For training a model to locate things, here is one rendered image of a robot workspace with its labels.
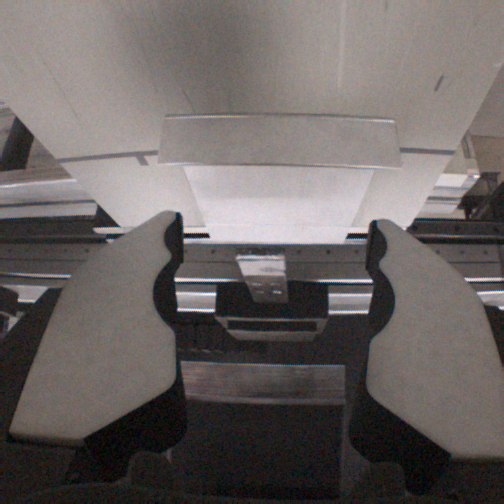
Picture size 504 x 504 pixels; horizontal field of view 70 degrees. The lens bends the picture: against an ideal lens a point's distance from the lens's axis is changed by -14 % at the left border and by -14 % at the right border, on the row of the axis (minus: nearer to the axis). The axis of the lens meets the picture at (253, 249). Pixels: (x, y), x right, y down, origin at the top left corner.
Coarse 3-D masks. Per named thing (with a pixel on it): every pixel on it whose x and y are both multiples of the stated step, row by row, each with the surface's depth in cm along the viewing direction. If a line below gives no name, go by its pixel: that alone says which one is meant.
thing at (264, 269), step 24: (240, 264) 31; (264, 264) 30; (216, 288) 44; (240, 288) 44; (264, 288) 37; (288, 288) 43; (312, 288) 43; (216, 312) 43; (240, 312) 43; (264, 312) 43; (288, 312) 42; (312, 312) 42; (240, 336) 47; (264, 336) 46; (288, 336) 46; (312, 336) 45
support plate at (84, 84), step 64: (0, 0) 9; (64, 0) 9; (128, 0) 9; (192, 0) 10; (256, 0) 10; (320, 0) 9; (384, 0) 9; (448, 0) 9; (0, 64) 11; (64, 64) 12; (128, 64) 12; (192, 64) 12; (256, 64) 12; (320, 64) 12; (384, 64) 12; (448, 64) 11; (64, 128) 15; (128, 128) 15; (448, 128) 14; (128, 192) 21; (192, 192) 21; (384, 192) 20
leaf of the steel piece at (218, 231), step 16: (208, 224) 24; (224, 224) 24; (240, 224) 24; (256, 224) 24; (272, 224) 24; (224, 240) 27; (240, 240) 27; (256, 240) 26; (272, 240) 26; (288, 240) 26; (304, 240) 26; (320, 240) 26; (336, 240) 26
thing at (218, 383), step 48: (192, 384) 24; (240, 384) 23; (288, 384) 23; (336, 384) 23; (192, 432) 22; (240, 432) 22; (288, 432) 21; (336, 432) 21; (192, 480) 21; (240, 480) 21; (288, 480) 20; (336, 480) 20
